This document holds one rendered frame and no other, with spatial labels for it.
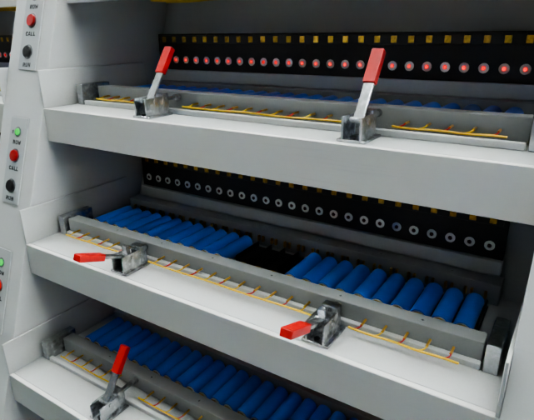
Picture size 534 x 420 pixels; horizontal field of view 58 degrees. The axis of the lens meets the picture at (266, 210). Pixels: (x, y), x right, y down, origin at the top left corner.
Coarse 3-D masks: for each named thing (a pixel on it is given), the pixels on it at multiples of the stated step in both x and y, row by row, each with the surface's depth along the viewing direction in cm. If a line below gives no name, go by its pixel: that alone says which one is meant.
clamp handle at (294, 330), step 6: (318, 312) 45; (324, 312) 45; (312, 318) 45; (318, 318) 45; (324, 318) 45; (288, 324) 41; (294, 324) 41; (300, 324) 41; (306, 324) 42; (312, 324) 43; (318, 324) 44; (282, 330) 40; (288, 330) 39; (294, 330) 39; (300, 330) 40; (306, 330) 41; (282, 336) 40; (288, 336) 39; (294, 336) 39; (300, 336) 40
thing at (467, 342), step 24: (120, 240) 64; (144, 240) 62; (168, 264) 58; (192, 264) 58; (216, 264) 56; (240, 264) 55; (264, 288) 53; (288, 288) 51; (312, 288) 50; (360, 312) 47; (384, 312) 46; (408, 312) 45; (408, 336) 45; (432, 336) 43; (456, 336) 42; (480, 336) 42; (480, 360) 42
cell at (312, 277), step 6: (324, 258) 58; (330, 258) 57; (318, 264) 56; (324, 264) 56; (330, 264) 56; (336, 264) 57; (312, 270) 55; (318, 270) 55; (324, 270) 55; (330, 270) 56; (306, 276) 53; (312, 276) 53; (318, 276) 54; (324, 276) 55
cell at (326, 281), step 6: (342, 264) 56; (348, 264) 56; (336, 270) 55; (342, 270) 55; (348, 270) 56; (330, 276) 53; (336, 276) 54; (342, 276) 54; (318, 282) 52; (324, 282) 52; (330, 282) 52; (336, 282) 53
